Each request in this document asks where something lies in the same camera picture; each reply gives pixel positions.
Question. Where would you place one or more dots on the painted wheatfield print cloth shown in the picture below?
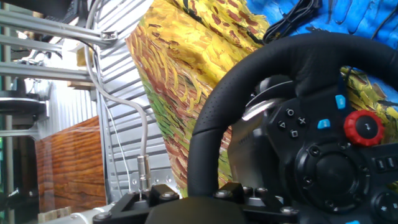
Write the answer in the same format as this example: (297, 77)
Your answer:
(186, 62)

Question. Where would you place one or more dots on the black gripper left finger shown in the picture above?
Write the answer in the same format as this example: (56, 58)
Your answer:
(130, 205)

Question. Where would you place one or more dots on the wood grain panel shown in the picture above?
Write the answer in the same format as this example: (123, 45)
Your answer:
(71, 168)

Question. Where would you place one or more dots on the beige foam block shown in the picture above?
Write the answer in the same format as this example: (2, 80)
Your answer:
(84, 57)

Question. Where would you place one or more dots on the black leather racing steering wheel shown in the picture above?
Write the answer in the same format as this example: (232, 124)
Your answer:
(295, 53)

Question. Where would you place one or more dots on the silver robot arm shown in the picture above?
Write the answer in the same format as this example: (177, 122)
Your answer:
(81, 216)

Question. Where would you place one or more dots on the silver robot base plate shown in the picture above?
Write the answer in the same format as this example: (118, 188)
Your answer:
(161, 177)

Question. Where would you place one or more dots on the aluminium profile frame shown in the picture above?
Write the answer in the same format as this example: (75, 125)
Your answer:
(46, 26)

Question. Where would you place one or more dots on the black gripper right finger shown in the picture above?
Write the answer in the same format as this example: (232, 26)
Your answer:
(267, 211)

